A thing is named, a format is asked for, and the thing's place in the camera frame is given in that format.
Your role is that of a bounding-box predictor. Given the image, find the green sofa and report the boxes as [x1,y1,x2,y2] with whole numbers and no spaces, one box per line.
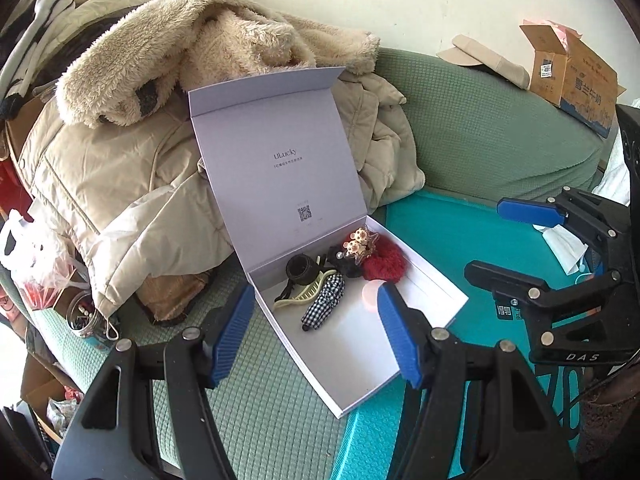
[0,47,613,466]

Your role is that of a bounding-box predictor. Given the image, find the brown cushion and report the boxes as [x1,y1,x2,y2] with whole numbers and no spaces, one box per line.
[137,270,216,328]

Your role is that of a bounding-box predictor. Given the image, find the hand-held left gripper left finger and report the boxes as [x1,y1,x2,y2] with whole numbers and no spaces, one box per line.
[62,284,257,480]

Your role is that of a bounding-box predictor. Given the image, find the red fuzzy scrunchie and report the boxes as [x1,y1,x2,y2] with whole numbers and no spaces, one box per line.
[361,237,407,282]

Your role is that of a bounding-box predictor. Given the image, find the beige cap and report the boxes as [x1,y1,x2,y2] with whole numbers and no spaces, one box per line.
[436,34,531,91]

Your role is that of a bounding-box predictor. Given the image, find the white cloth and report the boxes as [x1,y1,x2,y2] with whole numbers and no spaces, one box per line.
[592,125,631,206]

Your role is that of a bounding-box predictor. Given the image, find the beige puffer jacket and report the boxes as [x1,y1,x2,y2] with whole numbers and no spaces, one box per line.
[20,72,426,318]

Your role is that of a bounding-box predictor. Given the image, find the open cardboard box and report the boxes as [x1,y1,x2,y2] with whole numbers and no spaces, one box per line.
[20,355,83,441]

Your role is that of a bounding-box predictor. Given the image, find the black hair claw clip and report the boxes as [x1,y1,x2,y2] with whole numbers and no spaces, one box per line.
[326,245,363,278]

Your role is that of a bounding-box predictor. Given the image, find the cream fleece coat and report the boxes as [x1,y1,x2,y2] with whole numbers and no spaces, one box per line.
[56,0,381,128]

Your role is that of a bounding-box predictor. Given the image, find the brown bear hair clip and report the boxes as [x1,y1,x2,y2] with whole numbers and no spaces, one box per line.
[342,227,381,265]

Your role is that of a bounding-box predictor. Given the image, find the cream hair claw clip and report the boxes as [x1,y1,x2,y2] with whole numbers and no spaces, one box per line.
[274,269,338,310]

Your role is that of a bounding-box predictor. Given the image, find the white plastic bag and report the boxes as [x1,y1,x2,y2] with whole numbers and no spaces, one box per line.
[0,210,93,303]

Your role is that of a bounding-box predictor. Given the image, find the gingham bow hair clip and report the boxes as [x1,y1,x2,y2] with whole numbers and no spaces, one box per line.
[300,276,347,333]

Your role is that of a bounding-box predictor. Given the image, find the teal bubble mailer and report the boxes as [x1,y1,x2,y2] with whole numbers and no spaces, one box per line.
[345,189,601,480]

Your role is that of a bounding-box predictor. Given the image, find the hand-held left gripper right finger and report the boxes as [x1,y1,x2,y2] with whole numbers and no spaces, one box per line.
[376,282,583,480]

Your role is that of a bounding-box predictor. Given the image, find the pink paper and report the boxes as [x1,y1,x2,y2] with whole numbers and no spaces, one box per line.
[520,19,583,41]

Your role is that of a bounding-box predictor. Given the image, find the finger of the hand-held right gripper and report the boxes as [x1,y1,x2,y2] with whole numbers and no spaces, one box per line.
[496,186,628,261]
[464,260,621,321]

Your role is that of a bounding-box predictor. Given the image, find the pink round container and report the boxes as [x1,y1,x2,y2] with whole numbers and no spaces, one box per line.
[364,281,386,313]

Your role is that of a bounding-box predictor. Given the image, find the white gift box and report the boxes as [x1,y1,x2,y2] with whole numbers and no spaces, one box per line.
[187,66,469,420]

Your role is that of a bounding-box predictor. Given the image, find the printed cardboard box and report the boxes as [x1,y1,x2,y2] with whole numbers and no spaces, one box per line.
[519,20,626,140]

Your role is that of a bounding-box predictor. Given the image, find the white face mask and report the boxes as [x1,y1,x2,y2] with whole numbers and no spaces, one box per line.
[532,222,596,276]

